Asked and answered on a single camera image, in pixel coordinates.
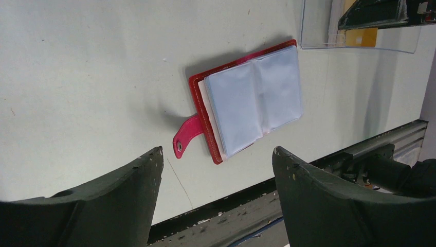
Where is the aluminium front rail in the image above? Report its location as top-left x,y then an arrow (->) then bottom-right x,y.
311,119 -> 428,169

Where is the orange credit card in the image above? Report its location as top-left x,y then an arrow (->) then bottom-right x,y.
344,28 -> 378,48

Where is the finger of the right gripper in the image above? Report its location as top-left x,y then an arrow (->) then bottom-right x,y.
338,0 -> 435,30

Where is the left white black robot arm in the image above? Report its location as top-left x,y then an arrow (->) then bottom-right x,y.
1,146 -> 435,246

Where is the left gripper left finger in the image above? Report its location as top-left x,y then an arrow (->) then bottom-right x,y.
1,147 -> 164,246

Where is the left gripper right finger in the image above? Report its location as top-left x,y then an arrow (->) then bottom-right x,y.
272,146 -> 435,246

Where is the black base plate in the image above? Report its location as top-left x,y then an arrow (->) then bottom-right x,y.
147,178 -> 282,246

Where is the red leather card holder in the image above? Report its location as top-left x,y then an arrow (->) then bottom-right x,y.
172,39 -> 303,165

